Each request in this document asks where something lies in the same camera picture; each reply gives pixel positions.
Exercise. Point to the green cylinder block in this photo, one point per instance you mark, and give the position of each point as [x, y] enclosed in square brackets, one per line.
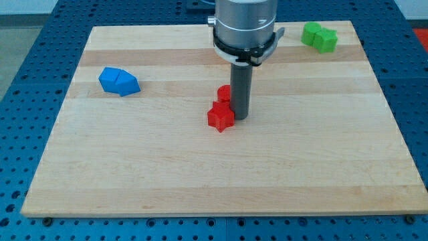
[309, 31]

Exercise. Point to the blue cube block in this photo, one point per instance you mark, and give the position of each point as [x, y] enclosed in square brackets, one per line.
[108, 78]

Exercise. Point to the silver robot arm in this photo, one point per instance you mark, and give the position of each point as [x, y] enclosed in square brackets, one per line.
[244, 23]

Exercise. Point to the red star block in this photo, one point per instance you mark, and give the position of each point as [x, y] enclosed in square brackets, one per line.
[220, 116]

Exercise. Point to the red cylinder block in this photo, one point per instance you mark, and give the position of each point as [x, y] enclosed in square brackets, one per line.
[224, 93]

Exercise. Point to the green star block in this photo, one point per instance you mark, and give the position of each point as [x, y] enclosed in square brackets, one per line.
[325, 40]

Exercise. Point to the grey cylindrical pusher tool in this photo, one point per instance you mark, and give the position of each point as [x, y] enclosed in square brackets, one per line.
[240, 84]

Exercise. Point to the wooden board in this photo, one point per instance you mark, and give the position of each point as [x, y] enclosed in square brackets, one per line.
[320, 138]

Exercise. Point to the black white tool clamp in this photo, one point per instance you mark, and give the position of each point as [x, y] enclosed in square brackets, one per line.
[247, 56]

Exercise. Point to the blue pentagon block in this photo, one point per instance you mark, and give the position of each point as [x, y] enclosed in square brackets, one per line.
[126, 84]

